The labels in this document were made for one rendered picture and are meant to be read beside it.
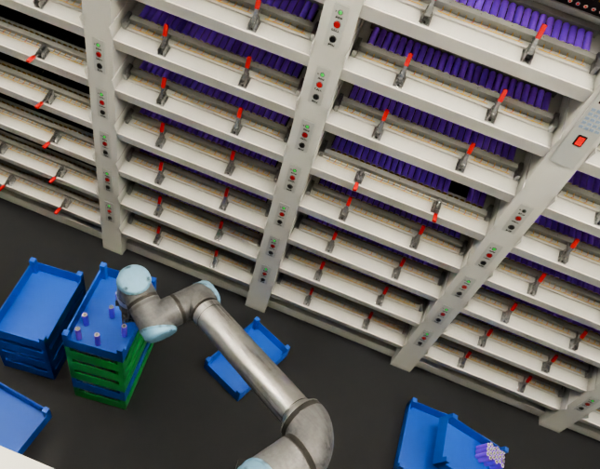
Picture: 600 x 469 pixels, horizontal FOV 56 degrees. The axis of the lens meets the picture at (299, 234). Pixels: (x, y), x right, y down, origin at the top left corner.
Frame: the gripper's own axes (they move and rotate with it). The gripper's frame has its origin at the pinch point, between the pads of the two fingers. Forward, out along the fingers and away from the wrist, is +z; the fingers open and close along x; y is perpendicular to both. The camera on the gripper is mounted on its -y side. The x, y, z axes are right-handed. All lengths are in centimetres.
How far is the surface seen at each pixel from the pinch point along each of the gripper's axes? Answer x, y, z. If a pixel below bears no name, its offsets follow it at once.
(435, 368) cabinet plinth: 126, 39, 36
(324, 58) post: 55, -40, -75
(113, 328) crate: -5.7, 3.7, 8.1
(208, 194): 35, -40, 3
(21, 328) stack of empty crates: -35.9, -6.4, 27.3
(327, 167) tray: 65, -26, -39
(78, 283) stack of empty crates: -15.4, -19.9, 25.6
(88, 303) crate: -12.7, -6.9, 10.9
